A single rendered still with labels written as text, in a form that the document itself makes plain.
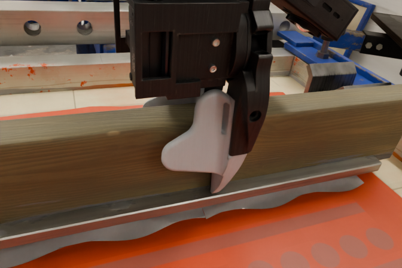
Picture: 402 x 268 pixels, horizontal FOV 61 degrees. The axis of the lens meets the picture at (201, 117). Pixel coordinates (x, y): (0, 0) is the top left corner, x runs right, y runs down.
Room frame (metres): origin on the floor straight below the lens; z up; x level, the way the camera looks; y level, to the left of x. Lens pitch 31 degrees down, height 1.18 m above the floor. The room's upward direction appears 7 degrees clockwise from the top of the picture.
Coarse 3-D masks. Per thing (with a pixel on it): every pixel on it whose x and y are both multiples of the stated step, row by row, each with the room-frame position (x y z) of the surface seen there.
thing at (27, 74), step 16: (272, 48) 0.56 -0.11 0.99; (0, 64) 0.38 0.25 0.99; (16, 64) 0.38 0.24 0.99; (32, 64) 0.39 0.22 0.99; (48, 64) 0.39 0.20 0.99; (64, 64) 0.40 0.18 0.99; (80, 64) 0.41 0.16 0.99; (96, 64) 0.41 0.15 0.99; (112, 64) 0.42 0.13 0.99; (128, 64) 0.43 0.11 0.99; (272, 64) 0.53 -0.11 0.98; (288, 64) 0.54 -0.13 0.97; (304, 64) 0.52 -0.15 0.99; (0, 80) 0.37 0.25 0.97; (16, 80) 0.37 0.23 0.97; (32, 80) 0.38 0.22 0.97; (48, 80) 0.39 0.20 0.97; (64, 80) 0.40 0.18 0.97; (80, 80) 0.40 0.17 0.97; (96, 80) 0.41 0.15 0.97; (112, 80) 0.42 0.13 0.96; (128, 80) 0.43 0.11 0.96; (304, 80) 0.51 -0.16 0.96; (400, 144) 0.34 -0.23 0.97; (400, 160) 0.33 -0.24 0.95
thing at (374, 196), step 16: (368, 176) 0.29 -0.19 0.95; (320, 192) 0.26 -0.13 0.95; (336, 192) 0.26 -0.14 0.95; (352, 192) 0.26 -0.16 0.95; (368, 192) 0.27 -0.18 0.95; (384, 192) 0.27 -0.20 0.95; (272, 208) 0.23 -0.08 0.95; (288, 208) 0.23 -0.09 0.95; (304, 208) 0.23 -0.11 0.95; (368, 208) 0.24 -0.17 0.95; (384, 208) 0.25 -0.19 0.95; (400, 208) 0.25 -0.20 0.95; (224, 224) 0.20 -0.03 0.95; (240, 224) 0.20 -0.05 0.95; (384, 224) 0.22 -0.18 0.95; (400, 224) 0.23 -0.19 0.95; (400, 240) 0.21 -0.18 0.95
